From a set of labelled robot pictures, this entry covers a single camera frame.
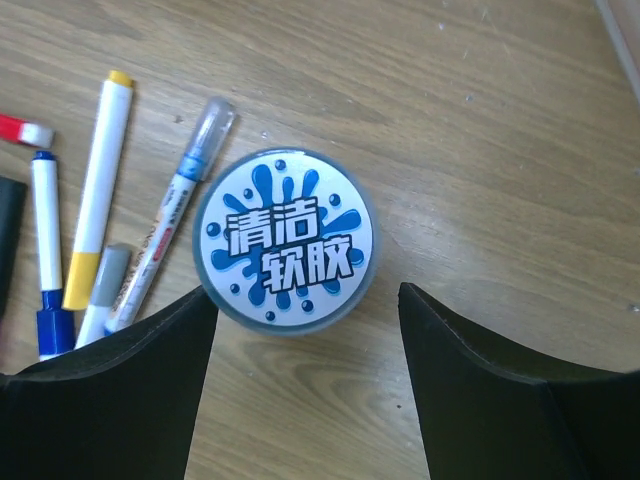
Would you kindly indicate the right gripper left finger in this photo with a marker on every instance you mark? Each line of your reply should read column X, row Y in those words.
column 123, row 407

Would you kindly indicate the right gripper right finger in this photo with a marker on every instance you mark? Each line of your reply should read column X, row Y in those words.
column 491, row 408

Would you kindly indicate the round blue patterned tin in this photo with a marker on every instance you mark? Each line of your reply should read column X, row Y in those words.
column 286, row 241

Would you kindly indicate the blue patterned pen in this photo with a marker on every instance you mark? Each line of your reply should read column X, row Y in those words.
column 202, row 150

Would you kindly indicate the yellow banded white marker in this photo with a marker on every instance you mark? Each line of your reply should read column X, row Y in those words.
column 102, row 168

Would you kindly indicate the blue capped white marker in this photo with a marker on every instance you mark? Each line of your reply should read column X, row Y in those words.
column 55, row 324

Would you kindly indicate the grey capped white marker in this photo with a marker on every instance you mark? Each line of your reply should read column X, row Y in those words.
column 108, row 282

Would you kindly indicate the purple capped black highlighter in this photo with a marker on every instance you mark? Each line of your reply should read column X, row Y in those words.
column 12, row 201

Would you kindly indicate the red capped white marker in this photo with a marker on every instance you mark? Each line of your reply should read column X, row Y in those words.
column 18, row 131

